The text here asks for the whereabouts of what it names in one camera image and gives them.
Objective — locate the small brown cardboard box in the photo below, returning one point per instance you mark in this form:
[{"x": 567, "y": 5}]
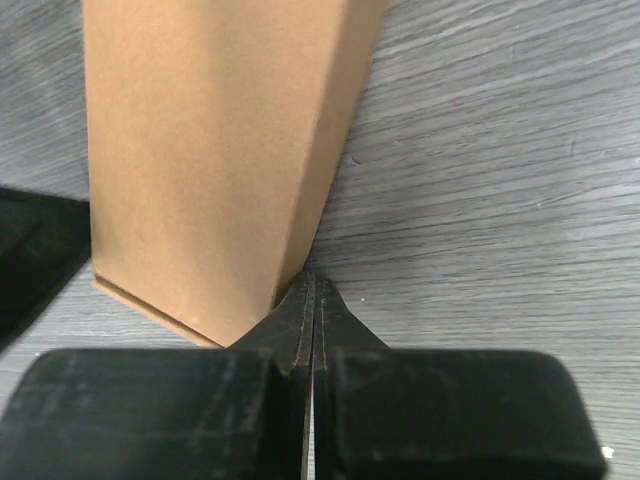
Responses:
[{"x": 214, "y": 132}]

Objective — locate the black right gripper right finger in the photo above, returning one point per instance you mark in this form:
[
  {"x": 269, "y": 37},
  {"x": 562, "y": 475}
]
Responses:
[{"x": 393, "y": 413}]

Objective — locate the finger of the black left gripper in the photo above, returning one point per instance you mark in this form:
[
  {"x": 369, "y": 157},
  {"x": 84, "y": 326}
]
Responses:
[{"x": 45, "y": 241}]

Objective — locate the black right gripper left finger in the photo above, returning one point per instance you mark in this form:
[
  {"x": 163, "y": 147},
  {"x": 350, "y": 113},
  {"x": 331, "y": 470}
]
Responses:
[{"x": 234, "y": 413}]

